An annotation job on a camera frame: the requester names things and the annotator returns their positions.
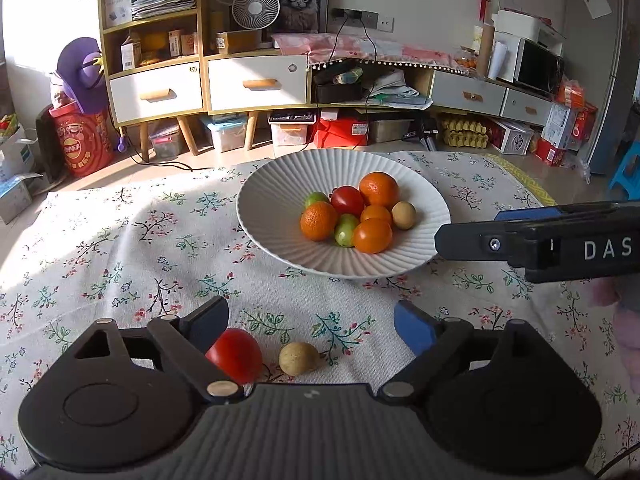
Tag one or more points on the red tomato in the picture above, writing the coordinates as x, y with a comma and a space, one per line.
237, 355
347, 201

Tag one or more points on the white printed carton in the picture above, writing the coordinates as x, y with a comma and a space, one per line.
515, 137

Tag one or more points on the blue-lidded clear storage box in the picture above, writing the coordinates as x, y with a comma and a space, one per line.
227, 135

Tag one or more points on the wooden cabinet with white drawers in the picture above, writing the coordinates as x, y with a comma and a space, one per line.
255, 85

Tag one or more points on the orange mandarin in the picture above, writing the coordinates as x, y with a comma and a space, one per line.
379, 190
318, 220

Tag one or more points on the microwave oven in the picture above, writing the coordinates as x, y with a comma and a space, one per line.
537, 67

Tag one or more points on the cardboard boxes pile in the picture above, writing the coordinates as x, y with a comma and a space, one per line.
15, 175

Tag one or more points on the white storage box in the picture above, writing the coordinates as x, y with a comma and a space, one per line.
290, 132

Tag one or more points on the orange tomato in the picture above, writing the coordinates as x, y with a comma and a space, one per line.
376, 212
372, 236

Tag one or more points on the clear plastic storage box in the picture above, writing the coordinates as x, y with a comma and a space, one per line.
167, 142

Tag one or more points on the purple plush toy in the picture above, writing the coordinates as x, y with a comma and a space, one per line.
82, 75

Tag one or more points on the red carton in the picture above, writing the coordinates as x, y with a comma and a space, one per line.
550, 152

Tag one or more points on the stack of papers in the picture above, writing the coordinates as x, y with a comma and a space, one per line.
162, 2

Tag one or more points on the blue plastic stool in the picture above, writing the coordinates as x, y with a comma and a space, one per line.
627, 170

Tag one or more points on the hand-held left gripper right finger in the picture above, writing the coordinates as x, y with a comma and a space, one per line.
415, 327

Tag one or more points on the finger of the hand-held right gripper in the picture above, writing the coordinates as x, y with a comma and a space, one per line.
465, 241
525, 213

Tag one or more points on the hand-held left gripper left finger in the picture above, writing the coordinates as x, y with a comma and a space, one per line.
210, 320

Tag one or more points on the pink fringed cloth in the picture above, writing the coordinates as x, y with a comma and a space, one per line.
390, 52

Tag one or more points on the low cabinet with grey drawers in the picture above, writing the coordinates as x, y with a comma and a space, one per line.
467, 95

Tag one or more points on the white ribbed plate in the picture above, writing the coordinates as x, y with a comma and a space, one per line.
280, 220

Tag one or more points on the red printed bucket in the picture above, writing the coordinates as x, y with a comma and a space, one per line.
85, 142

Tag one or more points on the wall power sockets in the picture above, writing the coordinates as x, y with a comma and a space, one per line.
362, 19

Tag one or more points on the green plum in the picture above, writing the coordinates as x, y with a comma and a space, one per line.
345, 232
315, 198

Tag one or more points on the small brown kiwi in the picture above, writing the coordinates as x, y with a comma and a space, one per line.
403, 215
298, 358

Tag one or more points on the grey refrigerator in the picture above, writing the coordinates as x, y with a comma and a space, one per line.
597, 85

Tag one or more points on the egg cartons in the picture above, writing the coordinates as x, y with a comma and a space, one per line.
462, 132

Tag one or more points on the small white desk fan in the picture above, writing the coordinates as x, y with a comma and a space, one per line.
255, 7

